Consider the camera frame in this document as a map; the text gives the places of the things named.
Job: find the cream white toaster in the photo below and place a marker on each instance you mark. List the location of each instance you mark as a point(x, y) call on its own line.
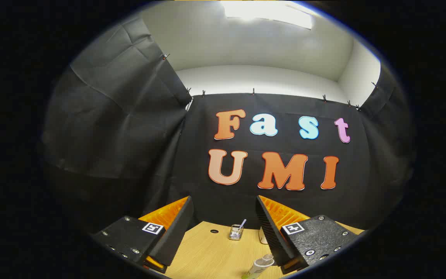
point(263, 236)

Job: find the wooden table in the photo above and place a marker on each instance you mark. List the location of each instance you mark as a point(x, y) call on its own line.
point(207, 255)

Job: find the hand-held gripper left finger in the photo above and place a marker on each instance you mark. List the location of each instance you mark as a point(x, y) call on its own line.
point(176, 232)

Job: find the white green label juice bottle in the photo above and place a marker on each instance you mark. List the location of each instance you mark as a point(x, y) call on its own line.
point(259, 266)

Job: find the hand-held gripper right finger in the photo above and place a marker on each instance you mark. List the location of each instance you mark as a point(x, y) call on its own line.
point(271, 232)

